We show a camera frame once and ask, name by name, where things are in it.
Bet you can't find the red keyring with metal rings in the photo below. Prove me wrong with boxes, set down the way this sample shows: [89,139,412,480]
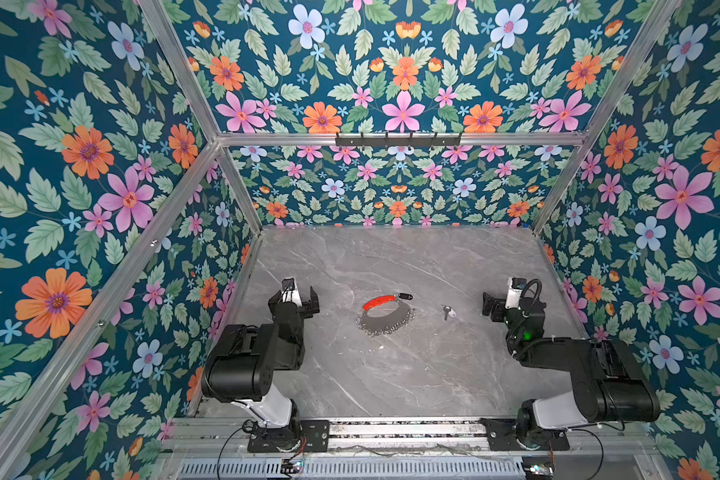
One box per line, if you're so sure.
[357,293,416,336]

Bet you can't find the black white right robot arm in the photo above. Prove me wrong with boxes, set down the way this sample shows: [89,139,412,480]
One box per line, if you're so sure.
[482,291,660,450]

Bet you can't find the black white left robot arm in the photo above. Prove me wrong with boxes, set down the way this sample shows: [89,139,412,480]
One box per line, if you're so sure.
[200,278,320,449]

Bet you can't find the black hook rack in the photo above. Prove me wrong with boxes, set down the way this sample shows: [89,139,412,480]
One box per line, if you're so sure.
[334,132,462,149]

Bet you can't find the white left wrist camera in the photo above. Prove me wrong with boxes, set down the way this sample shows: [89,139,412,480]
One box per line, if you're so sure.
[280,278,302,306]

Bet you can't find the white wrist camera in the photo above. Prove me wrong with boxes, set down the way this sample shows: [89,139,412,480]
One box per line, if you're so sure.
[280,278,302,306]
[505,277,527,309]

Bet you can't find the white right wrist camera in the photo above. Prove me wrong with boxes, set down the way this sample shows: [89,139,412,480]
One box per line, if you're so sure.
[505,277,527,309]

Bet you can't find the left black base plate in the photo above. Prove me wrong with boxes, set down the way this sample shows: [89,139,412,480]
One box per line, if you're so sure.
[247,420,331,453]

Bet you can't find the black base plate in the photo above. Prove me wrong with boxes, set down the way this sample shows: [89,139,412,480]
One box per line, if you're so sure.
[479,418,570,452]
[247,420,331,453]

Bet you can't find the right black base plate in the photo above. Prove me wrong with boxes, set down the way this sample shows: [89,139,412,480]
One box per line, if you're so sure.
[479,418,570,452]

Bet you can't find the white perforated cable duct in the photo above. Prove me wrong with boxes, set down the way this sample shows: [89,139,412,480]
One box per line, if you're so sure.
[177,457,526,479]

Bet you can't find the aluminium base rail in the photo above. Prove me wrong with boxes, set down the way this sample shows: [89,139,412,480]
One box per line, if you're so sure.
[157,417,660,463]

